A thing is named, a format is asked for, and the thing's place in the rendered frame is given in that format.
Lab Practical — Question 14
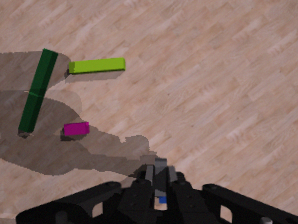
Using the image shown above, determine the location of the grey rod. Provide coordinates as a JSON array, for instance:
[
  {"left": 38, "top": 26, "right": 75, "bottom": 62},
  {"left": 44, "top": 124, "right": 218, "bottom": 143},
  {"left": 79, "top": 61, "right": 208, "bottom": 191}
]
[{"left": 155, "top": 158, "right": 167, "bottom": 197}]

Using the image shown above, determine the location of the small dark blue block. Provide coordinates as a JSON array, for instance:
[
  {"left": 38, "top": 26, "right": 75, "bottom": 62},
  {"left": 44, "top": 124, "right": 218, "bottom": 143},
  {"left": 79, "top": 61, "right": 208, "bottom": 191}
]
[{"left": 159, "top": 196, "right": 167, "bottom": 204}]

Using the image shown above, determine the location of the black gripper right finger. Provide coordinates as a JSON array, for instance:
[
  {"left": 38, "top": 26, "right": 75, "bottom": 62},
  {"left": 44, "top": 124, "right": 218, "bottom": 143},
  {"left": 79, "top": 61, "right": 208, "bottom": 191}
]
[{"left": 166, "top": 166, "right": 298, "bottom": 224}]

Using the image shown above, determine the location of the lime green rod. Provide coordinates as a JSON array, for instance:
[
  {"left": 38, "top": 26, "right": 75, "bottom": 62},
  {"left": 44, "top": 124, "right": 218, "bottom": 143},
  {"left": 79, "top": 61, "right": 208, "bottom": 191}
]
[{"left": 69, "top": 57, "right": 126, "bottom": 75}]

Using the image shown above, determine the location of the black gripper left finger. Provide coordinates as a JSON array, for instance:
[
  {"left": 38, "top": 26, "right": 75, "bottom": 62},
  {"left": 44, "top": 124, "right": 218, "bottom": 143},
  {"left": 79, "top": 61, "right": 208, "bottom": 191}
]
[{"left": 16, "top": 165, "right": 155, "bottom": 224}]

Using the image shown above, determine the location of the dark green rod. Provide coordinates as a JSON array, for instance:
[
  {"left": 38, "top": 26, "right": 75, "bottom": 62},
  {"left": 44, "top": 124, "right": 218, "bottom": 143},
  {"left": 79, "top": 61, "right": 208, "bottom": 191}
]
[{"left": 18, "top": 48, "right": 58, "bottom": 132}]

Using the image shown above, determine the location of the small magenta block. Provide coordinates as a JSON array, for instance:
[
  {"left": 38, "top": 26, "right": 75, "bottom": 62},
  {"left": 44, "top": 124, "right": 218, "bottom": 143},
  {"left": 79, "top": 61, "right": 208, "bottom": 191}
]
[{"left": 64, "top": 122, "right": 90, "bottom": 135}]

